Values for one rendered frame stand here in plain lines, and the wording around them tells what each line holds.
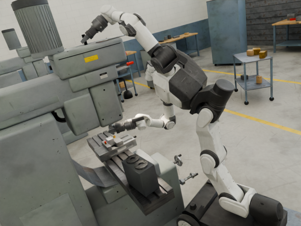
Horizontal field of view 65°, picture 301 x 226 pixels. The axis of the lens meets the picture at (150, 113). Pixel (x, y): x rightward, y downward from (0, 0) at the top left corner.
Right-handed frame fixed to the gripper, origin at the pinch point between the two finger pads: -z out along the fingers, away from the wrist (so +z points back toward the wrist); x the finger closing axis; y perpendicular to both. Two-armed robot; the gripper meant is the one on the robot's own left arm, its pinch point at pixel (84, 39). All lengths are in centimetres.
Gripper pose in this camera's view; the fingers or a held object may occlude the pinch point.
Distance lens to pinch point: 172.5
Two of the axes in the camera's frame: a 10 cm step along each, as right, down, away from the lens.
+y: -6.5, -6.4, -4.1
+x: -2.5, -3.3, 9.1
